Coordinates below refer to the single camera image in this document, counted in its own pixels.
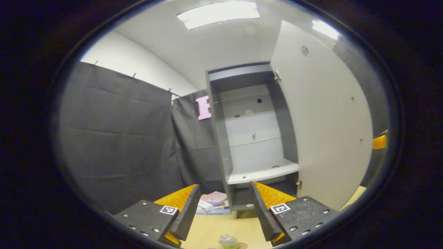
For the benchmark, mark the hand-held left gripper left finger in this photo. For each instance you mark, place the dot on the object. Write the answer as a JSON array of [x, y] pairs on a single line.
[[188, 211]]

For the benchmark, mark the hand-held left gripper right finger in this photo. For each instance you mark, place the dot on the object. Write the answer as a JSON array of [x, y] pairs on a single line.
[[261, 211]]

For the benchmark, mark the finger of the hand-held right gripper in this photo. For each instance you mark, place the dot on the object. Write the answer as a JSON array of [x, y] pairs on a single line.
[[380, 142]]

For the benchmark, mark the small green bottle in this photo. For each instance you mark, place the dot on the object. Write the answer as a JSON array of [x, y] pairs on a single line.
[[228, 242]]

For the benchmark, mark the beige cabinet door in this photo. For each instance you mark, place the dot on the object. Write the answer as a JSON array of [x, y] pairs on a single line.
[[322, 121]]

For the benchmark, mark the white cabinet shelf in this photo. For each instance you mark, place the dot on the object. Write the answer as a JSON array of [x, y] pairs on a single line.
[[263, 174]]

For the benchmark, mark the metal door hinge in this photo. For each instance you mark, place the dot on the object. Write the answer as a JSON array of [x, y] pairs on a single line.
[[299, 184], [277, 75]]

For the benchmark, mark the white book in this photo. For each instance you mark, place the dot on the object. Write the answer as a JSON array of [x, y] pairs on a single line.
[[204, 205]]

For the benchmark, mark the blue book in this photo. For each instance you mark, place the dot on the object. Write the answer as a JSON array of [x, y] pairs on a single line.
[[218, 211]]

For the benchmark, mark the pink book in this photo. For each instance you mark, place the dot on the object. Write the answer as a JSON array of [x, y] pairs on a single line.
[[216, 197]]

